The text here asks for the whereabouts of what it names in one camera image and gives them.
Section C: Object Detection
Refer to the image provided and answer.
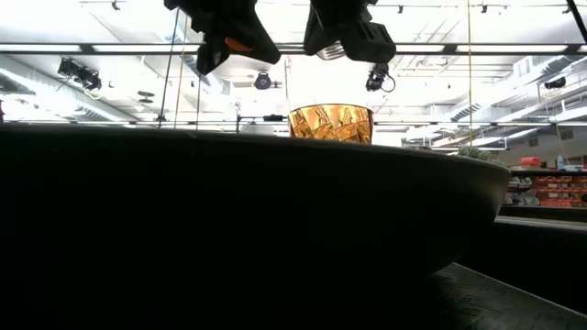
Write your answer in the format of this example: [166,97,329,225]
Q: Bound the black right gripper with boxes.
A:
[302,0,398,64]

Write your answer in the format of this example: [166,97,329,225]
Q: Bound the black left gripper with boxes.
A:
[163,0,282,76]

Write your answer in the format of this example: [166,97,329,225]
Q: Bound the amber faceted glass cup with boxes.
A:
[287,103,375,146]

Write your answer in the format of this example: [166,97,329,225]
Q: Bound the large dark bowl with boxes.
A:
[0,123,512,330]

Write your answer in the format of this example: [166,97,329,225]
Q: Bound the black rectangular tray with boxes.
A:
[430,222,587,330]

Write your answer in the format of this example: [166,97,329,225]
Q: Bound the round black ceiling fixture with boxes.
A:
[253,71,273,92]

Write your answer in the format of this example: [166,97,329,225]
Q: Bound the black overhead beam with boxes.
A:
[0,41,587,58]

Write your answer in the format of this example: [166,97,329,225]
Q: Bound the black double ceiling spotlight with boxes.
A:
[56,57,104,93]

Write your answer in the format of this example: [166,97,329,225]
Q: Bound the small green artificial plant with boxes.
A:
[457,145,506,168]

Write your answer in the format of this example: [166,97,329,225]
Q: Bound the shelf with orange bins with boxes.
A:
[503,169,587,210]

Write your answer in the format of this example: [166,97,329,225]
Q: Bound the black ceiling camera with cable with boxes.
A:
[364,61,397,94]

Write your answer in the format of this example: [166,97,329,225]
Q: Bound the yellow hanging cable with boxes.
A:
[172,16,190,130]

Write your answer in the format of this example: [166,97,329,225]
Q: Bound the black hanging cable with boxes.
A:
[157,6,182,130]

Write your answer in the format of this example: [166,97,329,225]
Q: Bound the black horizontal rail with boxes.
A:
[0,118,556,128]

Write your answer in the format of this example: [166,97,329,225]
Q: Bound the black aluminium table frame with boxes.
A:
[498,204,587,222]

